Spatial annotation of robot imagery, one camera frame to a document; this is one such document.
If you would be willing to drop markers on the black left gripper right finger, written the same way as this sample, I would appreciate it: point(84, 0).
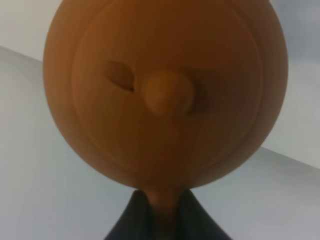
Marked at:
point(194, 223)

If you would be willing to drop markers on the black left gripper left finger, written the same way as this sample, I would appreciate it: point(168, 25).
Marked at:
point(136, 222)

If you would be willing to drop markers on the brown clay teapot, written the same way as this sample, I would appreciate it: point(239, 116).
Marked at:
point(165, 95)

